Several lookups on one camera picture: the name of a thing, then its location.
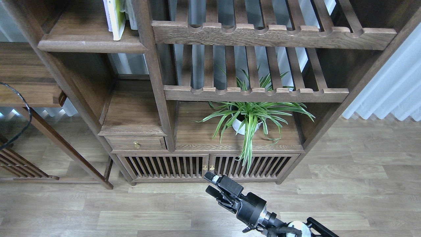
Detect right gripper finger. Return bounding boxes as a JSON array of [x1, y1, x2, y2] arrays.
[[204, 171, 244, 198], [206, 186, 231, 206]]

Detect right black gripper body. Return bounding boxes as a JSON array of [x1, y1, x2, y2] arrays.
[[219, 192, 267, 227]]

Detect yellow-green book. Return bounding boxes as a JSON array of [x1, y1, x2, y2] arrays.
[[107, 0, 126, 41]]

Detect white book top shelf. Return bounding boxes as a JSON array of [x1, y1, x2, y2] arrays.
[[103, 0, 112, 32]]

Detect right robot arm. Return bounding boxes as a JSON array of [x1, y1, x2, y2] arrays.
[[204, 171, 337, 237]]

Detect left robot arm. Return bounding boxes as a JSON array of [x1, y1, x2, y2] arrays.
[[0, 82, 33, 150]]

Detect white plant pot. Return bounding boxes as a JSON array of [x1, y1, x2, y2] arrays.
[[232, 114, 262, 135]]

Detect green spider plant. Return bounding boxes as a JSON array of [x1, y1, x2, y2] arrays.
[[194, 64, 315, 173]]

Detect dark wooden bookshelf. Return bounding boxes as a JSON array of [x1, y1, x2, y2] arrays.
[[1, 0, 420, 184]]

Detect white curtain right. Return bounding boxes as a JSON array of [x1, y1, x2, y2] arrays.
[[342, 25, 421, 121]]

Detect plastic-wrapped white book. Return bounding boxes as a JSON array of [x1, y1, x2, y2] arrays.
[[122, 0, 138, 30]]

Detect wooden side table left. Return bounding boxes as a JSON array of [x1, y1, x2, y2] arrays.
[[0, 42, 113, 190]]

